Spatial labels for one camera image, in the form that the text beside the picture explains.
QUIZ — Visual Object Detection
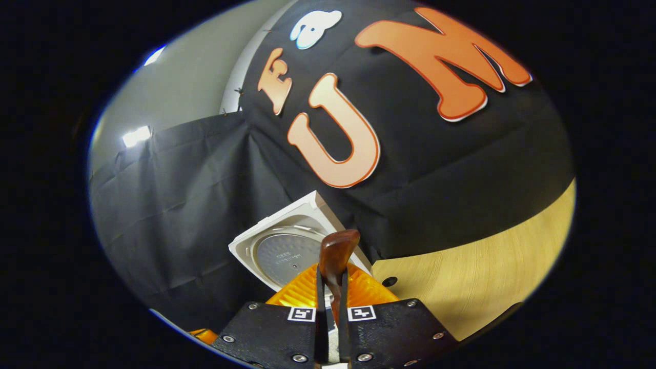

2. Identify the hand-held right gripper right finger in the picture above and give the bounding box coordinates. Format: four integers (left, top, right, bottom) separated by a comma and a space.
338, 262, 459, 367

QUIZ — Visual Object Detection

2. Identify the brown wooden spoon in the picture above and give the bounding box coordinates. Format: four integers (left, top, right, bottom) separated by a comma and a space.
319, 229, 361, 318

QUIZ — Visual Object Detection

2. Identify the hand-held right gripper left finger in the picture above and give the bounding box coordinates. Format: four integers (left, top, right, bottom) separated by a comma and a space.
211, 264, 329, 367

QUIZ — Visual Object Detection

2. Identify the black backdrop cloth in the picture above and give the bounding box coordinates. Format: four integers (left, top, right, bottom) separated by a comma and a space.
88, 0, 576, 334

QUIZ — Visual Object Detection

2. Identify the white rice cooker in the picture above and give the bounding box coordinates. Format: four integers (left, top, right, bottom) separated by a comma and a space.
228, 191, 374, 364

